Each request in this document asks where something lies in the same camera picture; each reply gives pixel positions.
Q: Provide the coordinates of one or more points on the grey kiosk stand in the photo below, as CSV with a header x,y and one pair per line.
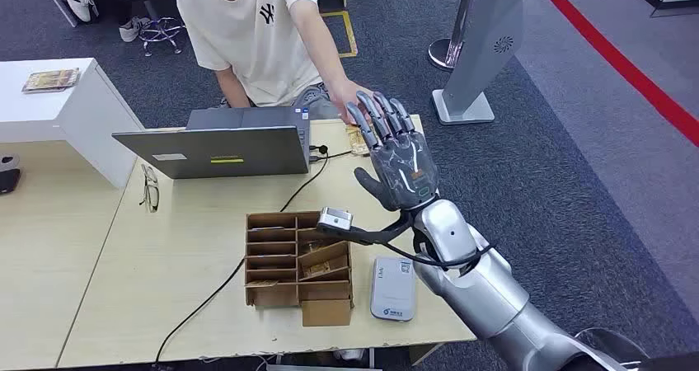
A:
x,y
480,41

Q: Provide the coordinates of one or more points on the round glossy grey cover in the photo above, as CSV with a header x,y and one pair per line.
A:
x,y
617,344

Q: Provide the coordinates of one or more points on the cardboard slot organizer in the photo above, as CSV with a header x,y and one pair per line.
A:
x,y
270,259

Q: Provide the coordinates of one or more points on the white cabinet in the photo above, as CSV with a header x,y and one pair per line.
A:
x,y
82,117

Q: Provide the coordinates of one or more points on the chrome stanchion post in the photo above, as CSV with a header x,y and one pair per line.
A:
x,y
443,54

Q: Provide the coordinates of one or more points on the black and grey device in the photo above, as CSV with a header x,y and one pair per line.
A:
x,y
8,180

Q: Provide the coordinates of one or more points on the person's left hand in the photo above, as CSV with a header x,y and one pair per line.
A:
x,y
341,95

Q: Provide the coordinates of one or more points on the stack of patterned cards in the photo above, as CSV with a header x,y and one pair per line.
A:
x,y
52,79

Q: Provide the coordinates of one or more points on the pale grey card reader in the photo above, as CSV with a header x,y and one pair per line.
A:
x,y
393,289

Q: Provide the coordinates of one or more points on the eyeglasses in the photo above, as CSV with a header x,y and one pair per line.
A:
x,y
151,196

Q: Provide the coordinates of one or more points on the yellow floor tape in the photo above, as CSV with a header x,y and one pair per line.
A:
x,y
349,35

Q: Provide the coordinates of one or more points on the tan table leg panel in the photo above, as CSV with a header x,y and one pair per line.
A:
x,y
423,353

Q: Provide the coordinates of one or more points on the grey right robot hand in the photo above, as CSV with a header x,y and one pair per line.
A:
x,y
407,163

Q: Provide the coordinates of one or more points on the person's right forearm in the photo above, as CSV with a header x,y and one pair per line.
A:
x,y
239,98

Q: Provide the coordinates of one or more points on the person's left forearm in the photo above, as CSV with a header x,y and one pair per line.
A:
x,y
327,57

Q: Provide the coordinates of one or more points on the white item under table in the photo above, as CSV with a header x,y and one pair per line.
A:
x,y
349,354

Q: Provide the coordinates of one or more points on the gold patterned ID card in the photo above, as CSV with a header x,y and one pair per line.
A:
x,y
356,142

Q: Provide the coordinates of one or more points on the grey laptop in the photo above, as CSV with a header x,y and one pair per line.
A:
x,y
218,150

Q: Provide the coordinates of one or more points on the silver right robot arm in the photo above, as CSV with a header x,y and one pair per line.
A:
x,y
480,292

